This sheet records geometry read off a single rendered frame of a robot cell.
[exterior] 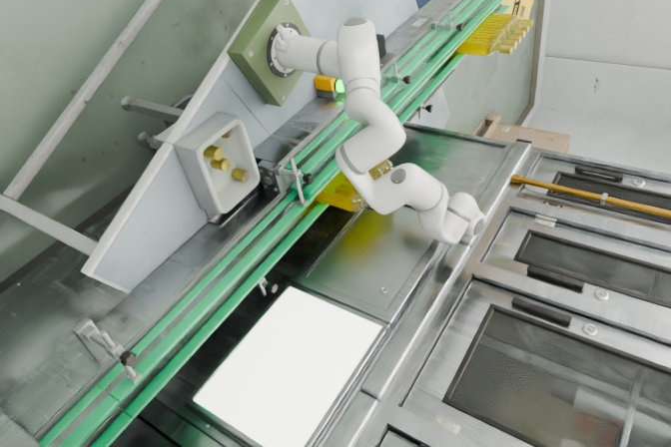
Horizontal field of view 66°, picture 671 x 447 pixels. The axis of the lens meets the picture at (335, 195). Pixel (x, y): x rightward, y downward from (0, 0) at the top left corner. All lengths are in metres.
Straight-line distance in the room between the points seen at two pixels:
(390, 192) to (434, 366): 0.47
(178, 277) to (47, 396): 0.38
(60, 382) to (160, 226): 0.42
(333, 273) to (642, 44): 6.35
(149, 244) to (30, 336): 0.55
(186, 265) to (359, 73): 0.67
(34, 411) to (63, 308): 0.57
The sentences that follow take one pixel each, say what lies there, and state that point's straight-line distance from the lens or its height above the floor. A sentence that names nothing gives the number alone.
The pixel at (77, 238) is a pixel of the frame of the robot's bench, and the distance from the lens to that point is 1.51.
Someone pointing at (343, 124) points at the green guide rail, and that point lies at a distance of 1.67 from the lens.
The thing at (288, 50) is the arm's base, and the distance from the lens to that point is 1.48.
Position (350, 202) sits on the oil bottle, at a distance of 1.53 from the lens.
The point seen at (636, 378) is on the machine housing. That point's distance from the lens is 1.43.
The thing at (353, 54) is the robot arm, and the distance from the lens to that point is 1.21.
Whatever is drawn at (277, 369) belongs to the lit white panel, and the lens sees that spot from 1.37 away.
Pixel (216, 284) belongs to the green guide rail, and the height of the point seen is 0.93.
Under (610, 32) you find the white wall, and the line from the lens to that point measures 7.47.
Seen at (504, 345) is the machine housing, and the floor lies 1.59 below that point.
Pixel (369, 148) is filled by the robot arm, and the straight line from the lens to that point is 1.13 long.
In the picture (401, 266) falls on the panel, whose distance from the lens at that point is 1.52.
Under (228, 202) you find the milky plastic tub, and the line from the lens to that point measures 1.47.
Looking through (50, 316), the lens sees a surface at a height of 0.36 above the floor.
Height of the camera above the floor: 1.79
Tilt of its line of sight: 30 degrees down
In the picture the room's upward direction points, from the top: 107 degrees clockwise
